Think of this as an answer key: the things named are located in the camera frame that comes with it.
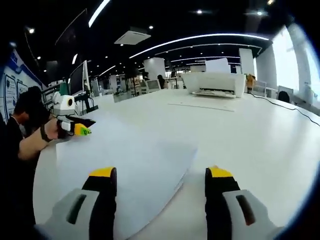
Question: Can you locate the orange standing object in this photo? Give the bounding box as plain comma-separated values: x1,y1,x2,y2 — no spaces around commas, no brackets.
245,73,257,95

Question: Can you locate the white table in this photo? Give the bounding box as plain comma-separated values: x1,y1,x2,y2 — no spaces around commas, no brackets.
32,87,320,240

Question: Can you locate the stack of white printing papers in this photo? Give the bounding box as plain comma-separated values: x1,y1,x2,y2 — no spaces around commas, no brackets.
55,119,199,235

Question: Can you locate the ceiling air vent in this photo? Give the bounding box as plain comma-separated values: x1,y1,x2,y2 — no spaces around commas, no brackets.
114,30,152,46

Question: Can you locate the large black monitor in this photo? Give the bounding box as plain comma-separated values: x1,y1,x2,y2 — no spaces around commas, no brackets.
68,59,90,98

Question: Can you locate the black wristband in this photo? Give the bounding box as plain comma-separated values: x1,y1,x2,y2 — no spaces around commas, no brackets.
39,123,52,143

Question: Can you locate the bright window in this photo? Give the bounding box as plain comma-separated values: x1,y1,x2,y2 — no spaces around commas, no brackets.
271,24,320,94

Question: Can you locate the blue framed wall poster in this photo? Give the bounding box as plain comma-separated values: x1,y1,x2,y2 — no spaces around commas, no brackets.
0,48,44,123

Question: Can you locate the printer feed paper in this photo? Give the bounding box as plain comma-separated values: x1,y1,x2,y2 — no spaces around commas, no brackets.
204,57,231,74

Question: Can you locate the thin black table cable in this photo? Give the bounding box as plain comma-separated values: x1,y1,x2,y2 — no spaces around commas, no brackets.
249,92,320,126

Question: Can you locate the person's left hand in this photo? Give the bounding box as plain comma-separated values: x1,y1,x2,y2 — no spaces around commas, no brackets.
45,118,63,141

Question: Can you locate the white printer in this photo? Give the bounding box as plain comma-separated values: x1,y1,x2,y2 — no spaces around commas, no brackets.
181,72,247,99

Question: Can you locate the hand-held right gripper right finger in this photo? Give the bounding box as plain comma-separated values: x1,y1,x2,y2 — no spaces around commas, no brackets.
204,165,282,240

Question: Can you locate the white office chair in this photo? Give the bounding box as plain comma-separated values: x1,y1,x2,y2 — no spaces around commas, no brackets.
145,78,162,93

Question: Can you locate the black chair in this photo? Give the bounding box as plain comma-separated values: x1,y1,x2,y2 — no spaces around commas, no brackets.
277,90,291,104

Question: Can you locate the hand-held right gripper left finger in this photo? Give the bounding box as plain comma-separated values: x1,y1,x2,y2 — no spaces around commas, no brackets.
49,166,118,240

